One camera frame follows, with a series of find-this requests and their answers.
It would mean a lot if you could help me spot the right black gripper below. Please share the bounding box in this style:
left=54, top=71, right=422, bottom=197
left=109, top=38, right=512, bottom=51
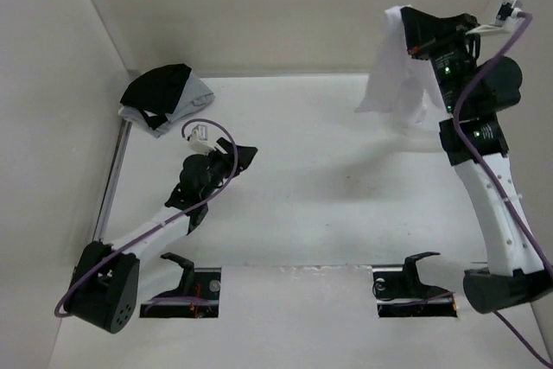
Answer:
left=404, top=6, right=484, bottom=115

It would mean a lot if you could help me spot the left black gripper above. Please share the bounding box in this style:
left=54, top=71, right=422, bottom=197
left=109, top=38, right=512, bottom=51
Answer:
left=200, top=138, right=256, bottom=200

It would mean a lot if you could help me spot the white tank top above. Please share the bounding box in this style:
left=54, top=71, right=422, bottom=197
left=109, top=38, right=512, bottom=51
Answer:
left=354, top=6, right=448, bottom=131

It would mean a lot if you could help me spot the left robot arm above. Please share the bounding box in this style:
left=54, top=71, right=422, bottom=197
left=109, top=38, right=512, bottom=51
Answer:
left=54, top=137, right=258, bottom=334

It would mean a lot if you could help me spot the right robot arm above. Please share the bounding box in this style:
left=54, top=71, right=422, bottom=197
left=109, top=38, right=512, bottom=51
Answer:
left=400, top=0, right=552, bottom=314

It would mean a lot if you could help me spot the grey folded tank top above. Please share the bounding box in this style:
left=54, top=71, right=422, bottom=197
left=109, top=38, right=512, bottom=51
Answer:
left=118, top=73, right=215, bottom=138

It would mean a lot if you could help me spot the black folded tank top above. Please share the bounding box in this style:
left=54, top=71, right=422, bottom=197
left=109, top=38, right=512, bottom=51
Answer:
left=120, top=64, right=191, bottom=130

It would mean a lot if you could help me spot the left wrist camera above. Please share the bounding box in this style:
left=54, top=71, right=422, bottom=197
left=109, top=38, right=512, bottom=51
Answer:
left=187, top=124, right=213, bottom=155

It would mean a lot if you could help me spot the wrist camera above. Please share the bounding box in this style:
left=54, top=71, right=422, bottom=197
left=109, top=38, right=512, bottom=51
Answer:
left=465, top=0, right=524, bottom=36
left=187, top=124, right=213, bottom=155

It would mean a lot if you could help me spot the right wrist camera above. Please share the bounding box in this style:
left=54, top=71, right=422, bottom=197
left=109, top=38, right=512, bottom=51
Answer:
left=465, top=0, right=524, bottom=36

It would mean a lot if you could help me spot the left aluminium table rail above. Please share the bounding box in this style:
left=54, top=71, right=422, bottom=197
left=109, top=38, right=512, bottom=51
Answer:
left=92, top=67, right=140, bottom=245

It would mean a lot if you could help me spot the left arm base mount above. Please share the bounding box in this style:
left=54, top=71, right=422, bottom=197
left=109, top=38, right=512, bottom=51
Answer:
left=137, top=252, right=222, bottom=319

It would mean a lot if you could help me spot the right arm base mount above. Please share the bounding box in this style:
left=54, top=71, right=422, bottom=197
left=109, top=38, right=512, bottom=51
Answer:
left=372, top=251, right=457, bottom=318

